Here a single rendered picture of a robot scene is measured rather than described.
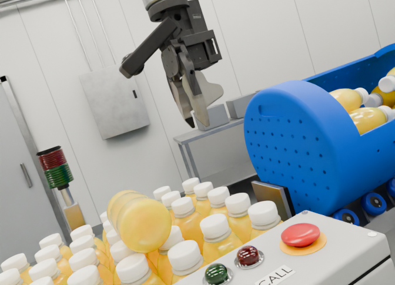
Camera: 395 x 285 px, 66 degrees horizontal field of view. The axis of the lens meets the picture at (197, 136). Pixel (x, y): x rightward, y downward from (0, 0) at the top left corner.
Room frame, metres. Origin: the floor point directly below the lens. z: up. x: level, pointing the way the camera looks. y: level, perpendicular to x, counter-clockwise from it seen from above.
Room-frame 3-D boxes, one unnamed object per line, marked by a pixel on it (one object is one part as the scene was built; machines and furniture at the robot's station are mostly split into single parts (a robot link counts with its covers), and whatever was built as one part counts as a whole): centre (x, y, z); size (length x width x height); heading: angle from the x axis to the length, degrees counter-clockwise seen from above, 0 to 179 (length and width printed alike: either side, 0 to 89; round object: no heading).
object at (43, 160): (0.80, 0.38, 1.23); 0.06 x 0.06 x 0.04
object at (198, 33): (0.54, -0.03, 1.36); 0.09 x 0.08 x 0.12; 111
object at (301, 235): (0.27, -0.06, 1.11); 0.04 x 0.04 x 0.01
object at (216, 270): (0.26, 0.02, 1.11); 0.02 x 0.02 x 0.01
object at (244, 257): (0.27, -0.01, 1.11); 0.02 x 0.02 x 0.01
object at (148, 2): (0.54, -0.02, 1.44); 0.08 x 0.08 x 0.05
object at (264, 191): (0.60, -0.11, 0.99); 0.10 x 0.02 x 0.12; 21
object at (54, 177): (0.80, 0.38, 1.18); 0.06 x 0.06 x 0.05
